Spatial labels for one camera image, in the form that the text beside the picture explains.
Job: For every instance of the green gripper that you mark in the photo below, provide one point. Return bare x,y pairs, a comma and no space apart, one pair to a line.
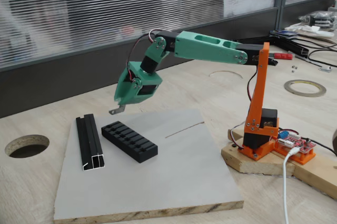
138,93

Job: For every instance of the small grey metal part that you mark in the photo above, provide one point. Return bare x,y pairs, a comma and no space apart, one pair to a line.
117,110

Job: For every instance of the black slotted holder block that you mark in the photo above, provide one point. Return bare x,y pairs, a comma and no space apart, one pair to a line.
131,142

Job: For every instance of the black aluminium profile rail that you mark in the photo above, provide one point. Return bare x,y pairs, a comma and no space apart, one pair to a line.
89,142

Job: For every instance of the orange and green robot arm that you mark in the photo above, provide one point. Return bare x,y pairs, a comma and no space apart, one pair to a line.
205,45

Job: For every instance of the grey plywood board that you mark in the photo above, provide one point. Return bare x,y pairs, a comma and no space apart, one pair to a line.
171,176

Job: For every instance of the wooden base block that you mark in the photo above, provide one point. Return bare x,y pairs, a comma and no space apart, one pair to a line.
250,164

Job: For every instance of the red hand tool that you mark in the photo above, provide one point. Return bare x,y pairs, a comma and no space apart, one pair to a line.
283,56

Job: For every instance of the blue card stack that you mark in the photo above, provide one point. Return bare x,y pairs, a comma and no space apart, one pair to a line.
284,33

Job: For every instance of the red controller circuit board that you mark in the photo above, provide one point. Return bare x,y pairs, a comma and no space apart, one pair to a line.
297,142

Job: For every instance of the white plastic parts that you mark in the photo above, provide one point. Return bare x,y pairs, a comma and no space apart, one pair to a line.
316,30

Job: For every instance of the small silver metal part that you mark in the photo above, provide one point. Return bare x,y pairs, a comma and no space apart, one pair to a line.
326,69

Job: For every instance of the clear plastic bag clutter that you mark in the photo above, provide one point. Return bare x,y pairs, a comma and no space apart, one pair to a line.
318,20

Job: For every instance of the brown wooden plank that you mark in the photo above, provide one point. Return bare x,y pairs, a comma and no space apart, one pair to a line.
316,176

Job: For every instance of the dark round object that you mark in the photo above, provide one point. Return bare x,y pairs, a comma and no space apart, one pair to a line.
335,142

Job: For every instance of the long black frame profile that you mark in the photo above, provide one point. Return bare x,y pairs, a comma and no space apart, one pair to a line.
292,46

